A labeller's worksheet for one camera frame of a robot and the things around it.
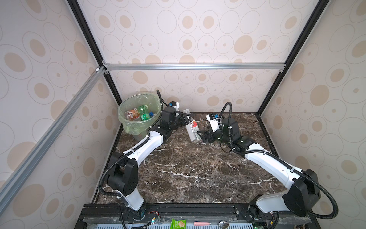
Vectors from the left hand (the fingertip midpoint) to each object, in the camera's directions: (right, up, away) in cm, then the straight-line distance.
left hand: (194, 114), depth 81 cm
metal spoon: (+14, -56, -9) cm, 58 cm away
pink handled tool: (+2, -55, -11) cm, 56 cm away
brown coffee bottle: (-38, +1, +7) cm, 39 cm away
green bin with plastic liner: (-32, -8, +1) cm, 33 cm away
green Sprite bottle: (-31, +2, +9) cm, 33 cm away
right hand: (+8, -8, -2) cm, 11 cm away
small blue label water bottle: (-28, +2, +13) cm, 31 cm away
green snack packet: (-8, -54, -12) cm, 56 cm away
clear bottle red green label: (-1, -8, 0) cm, 8 cm away
